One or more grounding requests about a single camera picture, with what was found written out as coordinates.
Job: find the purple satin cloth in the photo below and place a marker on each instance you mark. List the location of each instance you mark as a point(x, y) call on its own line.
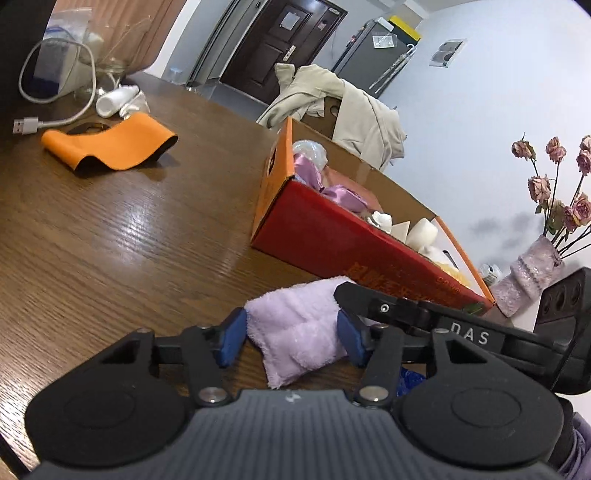
point(341, 194)

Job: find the white wedge sponge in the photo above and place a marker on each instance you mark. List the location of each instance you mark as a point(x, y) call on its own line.
point(400, 230)

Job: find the person's right forearm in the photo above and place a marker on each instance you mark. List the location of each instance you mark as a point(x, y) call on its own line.
point(577, 445)

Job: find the glass jar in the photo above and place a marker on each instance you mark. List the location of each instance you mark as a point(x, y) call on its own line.
point(108, 69)

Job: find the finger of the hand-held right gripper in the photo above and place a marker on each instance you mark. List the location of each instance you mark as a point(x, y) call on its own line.
point(383, 307)

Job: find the small white soft item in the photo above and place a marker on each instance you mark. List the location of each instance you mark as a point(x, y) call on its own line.
point(381, 219)

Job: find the orange black band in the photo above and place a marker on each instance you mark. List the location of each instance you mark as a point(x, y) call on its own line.
point(120, 143)

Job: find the grey refrigerator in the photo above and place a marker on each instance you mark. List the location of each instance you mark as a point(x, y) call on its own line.
point(369, 50)

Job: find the small clear jar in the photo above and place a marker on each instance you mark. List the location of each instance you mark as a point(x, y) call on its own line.
point(489, 273)

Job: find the blue patterned item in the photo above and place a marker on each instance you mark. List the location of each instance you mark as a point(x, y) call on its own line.
point(411, 378)

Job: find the brown cardboard box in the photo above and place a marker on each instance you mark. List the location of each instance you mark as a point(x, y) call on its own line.
point(328, 115)

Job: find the folded umbrella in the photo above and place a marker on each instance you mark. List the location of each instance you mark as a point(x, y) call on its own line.
point(392, 69)

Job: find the yellow box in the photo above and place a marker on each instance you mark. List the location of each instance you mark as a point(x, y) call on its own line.
point(408, 30)

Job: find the clear zip bag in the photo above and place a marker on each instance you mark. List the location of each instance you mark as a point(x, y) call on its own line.
point(60, 50)

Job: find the white bottle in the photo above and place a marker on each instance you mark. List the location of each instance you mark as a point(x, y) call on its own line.
point(113, 100)

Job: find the lilac glass vase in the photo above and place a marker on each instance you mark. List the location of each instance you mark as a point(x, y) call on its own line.
point(526, 277)

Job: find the yellow plush toy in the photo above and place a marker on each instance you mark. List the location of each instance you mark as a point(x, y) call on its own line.
point(450, 272)

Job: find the orange cardboard box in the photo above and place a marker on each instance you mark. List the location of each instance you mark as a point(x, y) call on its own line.
point(332, 240)

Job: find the lilac terry towel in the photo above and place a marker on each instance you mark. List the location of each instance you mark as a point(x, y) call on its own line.
point(295, 332)

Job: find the white plush toy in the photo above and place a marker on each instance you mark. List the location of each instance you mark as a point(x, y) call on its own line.
point(438, 254)

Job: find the black paper bag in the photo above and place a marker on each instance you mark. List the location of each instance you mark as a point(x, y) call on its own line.
point(23, 55)

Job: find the beige jacket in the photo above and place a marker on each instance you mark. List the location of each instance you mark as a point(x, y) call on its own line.
point(364, 120)

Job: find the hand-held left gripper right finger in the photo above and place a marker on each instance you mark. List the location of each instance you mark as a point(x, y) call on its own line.
point(348, 341)

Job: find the dried pink roses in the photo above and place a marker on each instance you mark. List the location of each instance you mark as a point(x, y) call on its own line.
point(579, 210)

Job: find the clear plastic bag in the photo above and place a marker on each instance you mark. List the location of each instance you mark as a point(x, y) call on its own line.
point(309, 150)

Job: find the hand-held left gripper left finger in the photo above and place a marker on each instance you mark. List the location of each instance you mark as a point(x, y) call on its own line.
point(231, 337)

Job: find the dark brown door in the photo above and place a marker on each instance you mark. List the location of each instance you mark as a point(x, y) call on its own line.
point(272, 50)

